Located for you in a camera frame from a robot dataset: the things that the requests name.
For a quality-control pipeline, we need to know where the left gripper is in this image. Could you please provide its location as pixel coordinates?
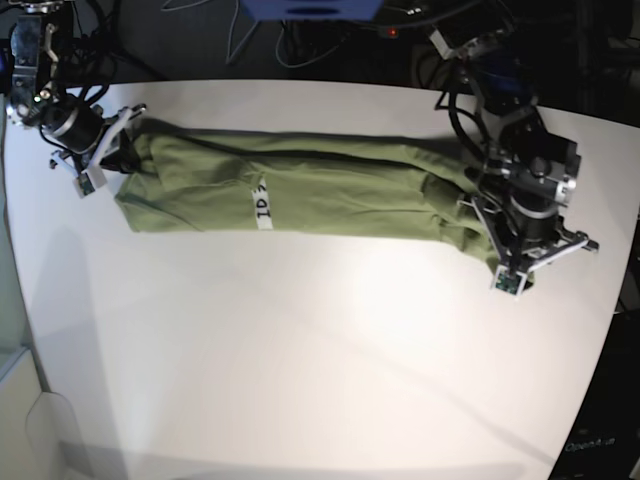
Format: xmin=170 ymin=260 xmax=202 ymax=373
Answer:
xmin=479 ymin=192 xmax=560 ymax=260

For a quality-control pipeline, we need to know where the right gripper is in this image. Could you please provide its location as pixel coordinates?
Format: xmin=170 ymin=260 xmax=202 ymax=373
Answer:
xmin=39 ymin=102 xmax=142 ymax=175

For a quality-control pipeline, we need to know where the green T-shirt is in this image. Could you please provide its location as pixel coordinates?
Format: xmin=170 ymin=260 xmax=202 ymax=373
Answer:
xmin=113 ymin=117 xmax=536 ymax=291

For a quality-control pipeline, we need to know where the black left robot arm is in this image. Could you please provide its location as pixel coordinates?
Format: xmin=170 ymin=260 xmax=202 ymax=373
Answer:
xmin=430 ymin=13 xmax=590 ymax=263

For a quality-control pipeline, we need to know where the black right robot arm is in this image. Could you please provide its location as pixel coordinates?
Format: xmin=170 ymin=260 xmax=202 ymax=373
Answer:
xmin=1 ymin=1 xmax=160 ymax=177

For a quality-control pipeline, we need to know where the white ID label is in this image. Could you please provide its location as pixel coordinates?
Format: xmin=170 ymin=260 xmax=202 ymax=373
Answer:
xmin=251 ymin=177 xmax=274 ymax=231

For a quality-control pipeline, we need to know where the blue box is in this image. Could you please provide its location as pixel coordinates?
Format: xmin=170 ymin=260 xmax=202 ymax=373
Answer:
xmin=241 ymin=0 xmax=384 ymax=21

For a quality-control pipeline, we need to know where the power strip with red light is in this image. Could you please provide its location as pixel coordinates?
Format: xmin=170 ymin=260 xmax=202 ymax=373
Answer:
xmin=376 ymin=25 xmax=415 ymax=41

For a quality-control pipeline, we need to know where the black OpenArm case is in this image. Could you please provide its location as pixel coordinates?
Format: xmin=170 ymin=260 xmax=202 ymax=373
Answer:
xmin=547 ymin=279 xmax=640 ymax=480

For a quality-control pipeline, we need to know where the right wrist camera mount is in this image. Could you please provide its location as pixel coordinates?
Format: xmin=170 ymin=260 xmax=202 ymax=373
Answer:
xmin=40 ymin=98 xmax=146 ymax=198

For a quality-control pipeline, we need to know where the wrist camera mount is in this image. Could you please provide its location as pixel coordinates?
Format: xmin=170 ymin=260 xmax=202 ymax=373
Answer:
xmin=459 ymin=194 xmax=599 ymax=296
xmin=40 ymin=98 xmax=146 ymax=198

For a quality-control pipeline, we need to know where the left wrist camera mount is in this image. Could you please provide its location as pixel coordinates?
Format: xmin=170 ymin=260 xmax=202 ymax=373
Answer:
xmin=459 ymin=194 xmax=599 ymax=296

